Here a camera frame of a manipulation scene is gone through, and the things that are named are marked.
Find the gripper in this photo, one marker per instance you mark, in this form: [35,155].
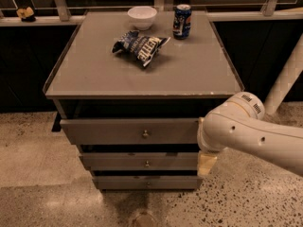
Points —
[202,142]

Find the grey top drawer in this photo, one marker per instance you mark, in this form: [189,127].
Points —
[146,131]

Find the grey drawer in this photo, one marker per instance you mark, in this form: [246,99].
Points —
[146,182]
[140,161]
[146,131]

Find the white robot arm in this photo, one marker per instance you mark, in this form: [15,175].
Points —
[238,124]

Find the grey bottom drawer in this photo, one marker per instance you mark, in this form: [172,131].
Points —
[146,182]

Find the grey drawer cabinet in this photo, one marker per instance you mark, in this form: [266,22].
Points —
[186,79]

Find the grey middle drawer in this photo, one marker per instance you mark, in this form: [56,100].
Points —
[140,161]

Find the blue kettle chips bag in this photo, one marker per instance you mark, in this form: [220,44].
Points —
[142,47]

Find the white diagonal pipe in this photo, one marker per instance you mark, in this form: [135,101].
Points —
[286,79]

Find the blue pepsi soda can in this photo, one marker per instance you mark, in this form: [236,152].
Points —
[181,22]

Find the white ceramic bowl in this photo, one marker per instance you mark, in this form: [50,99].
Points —
[142,17]

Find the metal window railing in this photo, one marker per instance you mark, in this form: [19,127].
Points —
[70,12]

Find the small yellow black object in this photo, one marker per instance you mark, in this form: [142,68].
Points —
[26,14]

